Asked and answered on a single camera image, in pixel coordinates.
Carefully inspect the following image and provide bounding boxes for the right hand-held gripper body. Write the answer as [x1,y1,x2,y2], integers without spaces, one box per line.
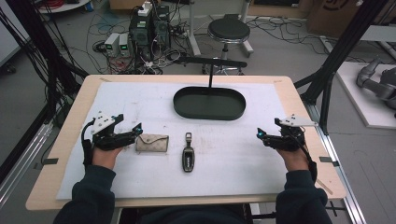
[274,114,319,153]

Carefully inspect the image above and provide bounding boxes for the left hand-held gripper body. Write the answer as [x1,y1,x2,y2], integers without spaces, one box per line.
[90,110,129,152]

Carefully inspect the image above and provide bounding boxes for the beige quilted wallet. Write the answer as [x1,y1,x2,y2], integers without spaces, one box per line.
[134,133,170,153]

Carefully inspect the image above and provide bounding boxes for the black car key fob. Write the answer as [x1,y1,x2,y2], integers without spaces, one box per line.
[181,132,196,174]

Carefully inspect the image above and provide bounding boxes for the black oval tray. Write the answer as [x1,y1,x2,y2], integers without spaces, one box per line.
[172,86,248,121]

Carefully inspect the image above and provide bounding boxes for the person's left hand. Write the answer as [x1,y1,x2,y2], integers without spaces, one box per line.
[92,146,124,171]

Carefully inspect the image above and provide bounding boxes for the person's right hand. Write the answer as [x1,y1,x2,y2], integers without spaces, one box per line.
[275,147,310,173]

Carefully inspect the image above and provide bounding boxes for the white table mat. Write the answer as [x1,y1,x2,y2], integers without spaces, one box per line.
[55,81,290,201]

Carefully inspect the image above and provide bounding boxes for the black tape piece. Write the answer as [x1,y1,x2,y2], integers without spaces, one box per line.
[318,156,341,168]
[33,157,60,171]

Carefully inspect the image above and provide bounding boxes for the white floor platform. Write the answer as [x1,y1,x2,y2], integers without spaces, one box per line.
[335,61,396,131]

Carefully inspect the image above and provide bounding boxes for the grey bench power supply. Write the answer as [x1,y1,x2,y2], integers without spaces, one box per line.
[118,33,132,58]
[104,32,121,58]

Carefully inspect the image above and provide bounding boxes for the black T-shaped stand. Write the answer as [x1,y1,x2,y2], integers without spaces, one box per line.
[175,56,248,89]

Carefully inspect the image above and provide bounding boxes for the black computer tower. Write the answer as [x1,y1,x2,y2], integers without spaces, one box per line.
[152,5,172,50]
[128,7,155,61]

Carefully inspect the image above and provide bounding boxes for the black round stool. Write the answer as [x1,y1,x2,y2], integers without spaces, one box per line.
[202,13,251,76]

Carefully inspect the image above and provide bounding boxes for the white power strip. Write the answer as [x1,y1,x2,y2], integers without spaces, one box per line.
[136,1,153,18]

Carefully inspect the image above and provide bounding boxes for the brown cardboard box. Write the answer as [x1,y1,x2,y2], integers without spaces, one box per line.
[305,0,396,39]

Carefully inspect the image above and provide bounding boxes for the white round table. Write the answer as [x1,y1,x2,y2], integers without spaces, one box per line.
[36,0,92,15]

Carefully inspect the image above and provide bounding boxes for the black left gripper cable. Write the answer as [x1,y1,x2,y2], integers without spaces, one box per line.
[80,118,95,167]

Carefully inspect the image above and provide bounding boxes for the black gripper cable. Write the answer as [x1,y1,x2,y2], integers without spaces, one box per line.
[288,126,318,185]
[80,118,95,167]

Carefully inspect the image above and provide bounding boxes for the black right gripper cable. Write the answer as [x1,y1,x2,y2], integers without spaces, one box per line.
[288,126,318,185]

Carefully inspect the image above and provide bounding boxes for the aluminium rail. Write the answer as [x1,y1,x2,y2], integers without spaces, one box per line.
[304,101,369,224]
[0,121,54,208]

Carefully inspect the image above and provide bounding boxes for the black frame post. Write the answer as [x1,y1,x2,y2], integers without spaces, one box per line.
[5,0,90,127]
[293,0,390,135]

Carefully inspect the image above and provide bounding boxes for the tangle of floor cables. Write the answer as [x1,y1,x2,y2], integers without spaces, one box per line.
[246,15,368,64]

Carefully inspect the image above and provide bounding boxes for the white desk leg frame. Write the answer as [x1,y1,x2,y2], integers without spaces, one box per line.
[186,0,255,59]

